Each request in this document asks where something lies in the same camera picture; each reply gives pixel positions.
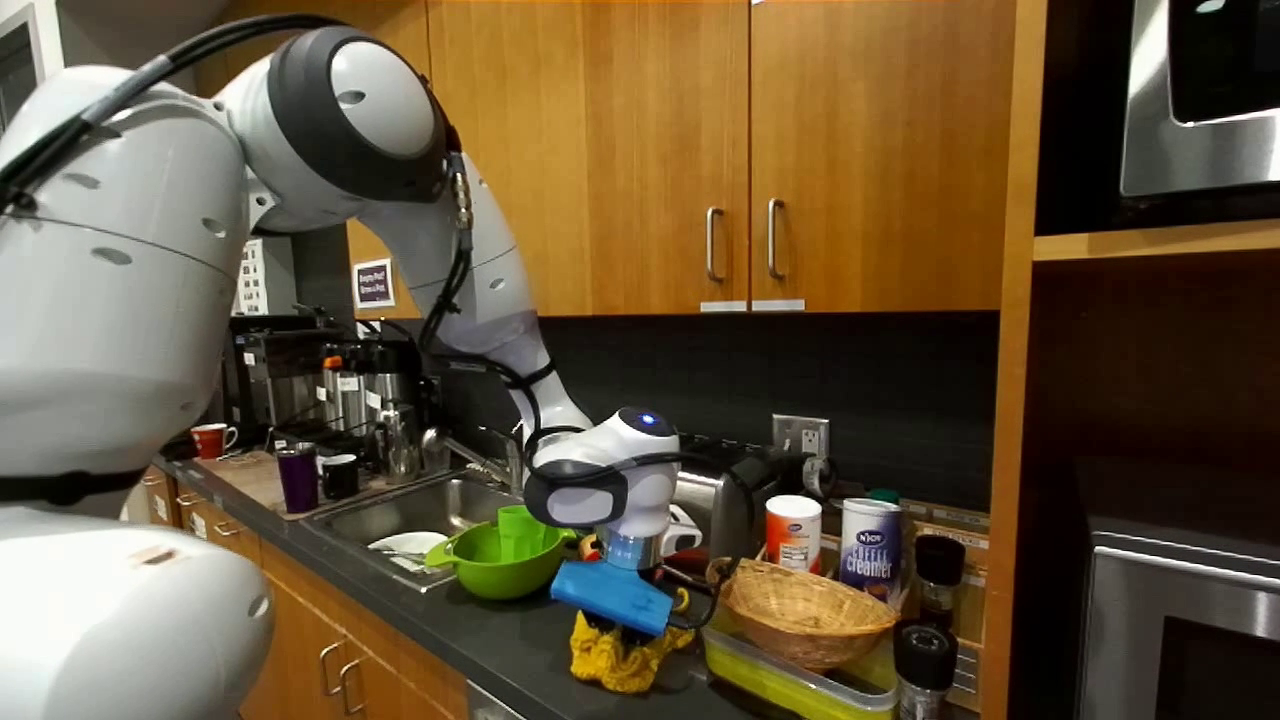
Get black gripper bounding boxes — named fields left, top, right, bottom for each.
left=650, top=560, right=701, bottom=631

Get yellow towel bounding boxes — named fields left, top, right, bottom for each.
left=570, top=606, right=701, bottom=701

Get steel toaster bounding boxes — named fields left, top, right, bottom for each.
left=674, top=445, right=817, bottom=563

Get wicker basket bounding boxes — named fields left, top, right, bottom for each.
left=718, top=557, right=905, bottom=674

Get white and red canister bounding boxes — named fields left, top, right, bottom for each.
left=759, top=491, right=830, bottom=575

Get yellow-green plastic container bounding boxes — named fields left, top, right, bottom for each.
left=701, top=621, right=900, bottom=720

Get green plastic cup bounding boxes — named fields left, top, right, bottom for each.
left=496, top=501, right=562, bottom=563

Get green plastic bowl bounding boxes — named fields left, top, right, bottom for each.
left=423, top=505, right=584, bottom=606

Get white and blue canister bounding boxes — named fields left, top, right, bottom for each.
left=837, top=491, right=908, bottom=594

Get black pepper grinder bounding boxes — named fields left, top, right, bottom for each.
left=913, top=531, right=971, bottom=631
left=892, top=621, right=959, bottom=720

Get white plate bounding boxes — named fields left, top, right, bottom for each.
left=363, top=527, right=458, bottom=575

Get stainless steel sink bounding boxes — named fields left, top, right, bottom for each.
left=299, top=468, right=525, bottom=595

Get glass coffee carafe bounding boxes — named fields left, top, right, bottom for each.
left=372, top=405, right=420, bottom=480

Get black mug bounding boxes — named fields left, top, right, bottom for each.
left=316, top=452, right=363, bottom=505

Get wooden base cabinet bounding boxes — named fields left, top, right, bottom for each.
left=140, top=456, right=473, bottom=720

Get wooden appliance shelf tower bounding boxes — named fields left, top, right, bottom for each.
left=978, top=0, right=1280, bottom=720

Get purple mug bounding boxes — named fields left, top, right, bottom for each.
left=274, top=441, right=325, bottom=518

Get wooden upper cabinet door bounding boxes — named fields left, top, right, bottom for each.
left=423, top=0, right=593, bottom=320
left=582, top=0, right=756, bottom=320
left=748, top=0, right=1020, bottom=317

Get black coffee brewer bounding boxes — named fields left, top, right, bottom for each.
left=215, top=311, right=328, bottom=452

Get wooden cabinet door with sign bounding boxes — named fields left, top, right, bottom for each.
left=342, top=218, right=420, bottom=320

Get red mug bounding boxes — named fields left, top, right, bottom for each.
left=187, top=422, right=246, bottom=463

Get steel countertop oven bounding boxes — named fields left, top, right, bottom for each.
left=1081, top=518, right=1280, bottom=720

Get steel microwave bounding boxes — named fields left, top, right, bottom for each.
left=1117, top=0, right=1280, bottom=199

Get blue wrist camera box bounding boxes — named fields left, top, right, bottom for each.
left=547, top=557, right=681, bottom=642

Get wall power outlet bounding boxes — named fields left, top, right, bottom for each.
left=769, top=413, right=834, bottom=472

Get steel base cabinet handle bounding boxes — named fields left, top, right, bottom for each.
left=316, top=636, right=350, bottom=701
left=335, top=652, right=372, bottom=720

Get steel upper cabinet handle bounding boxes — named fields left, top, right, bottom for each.
left=759, top=193, right=792, bottom=284
left=701, top=199, right=731, bottom=287

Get white wall sign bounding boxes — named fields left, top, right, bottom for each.
left=350, top=256, right=400, bottom=317

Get white wall notice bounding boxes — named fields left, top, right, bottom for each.
left=233, top=238, right=274, bottom=320

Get white door frame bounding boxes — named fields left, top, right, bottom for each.
left=0, top=0, right=71, bottom=129

